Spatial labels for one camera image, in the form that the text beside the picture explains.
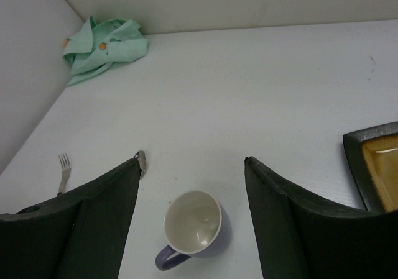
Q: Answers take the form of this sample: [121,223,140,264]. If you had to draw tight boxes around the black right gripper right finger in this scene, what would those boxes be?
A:
[244,157,397,278]

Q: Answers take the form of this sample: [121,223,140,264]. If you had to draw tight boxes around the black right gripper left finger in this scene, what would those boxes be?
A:
[1,158,141,278]

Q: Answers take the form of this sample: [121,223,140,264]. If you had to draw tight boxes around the silver fork patterned handle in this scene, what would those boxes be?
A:
[57,153,72,196]

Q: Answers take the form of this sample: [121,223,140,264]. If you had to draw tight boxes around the silver spoon patterned handle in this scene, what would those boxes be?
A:
[134,150,147,178]

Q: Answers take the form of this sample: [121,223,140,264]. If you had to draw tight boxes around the square black amber plate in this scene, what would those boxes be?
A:
[343,122,397,213]

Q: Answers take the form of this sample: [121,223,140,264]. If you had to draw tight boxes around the green cartoon print cloth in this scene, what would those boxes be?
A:
[63,16,148,86]

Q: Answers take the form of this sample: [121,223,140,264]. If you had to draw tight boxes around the purple mug white inside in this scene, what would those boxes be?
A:
[155,190,232,271]

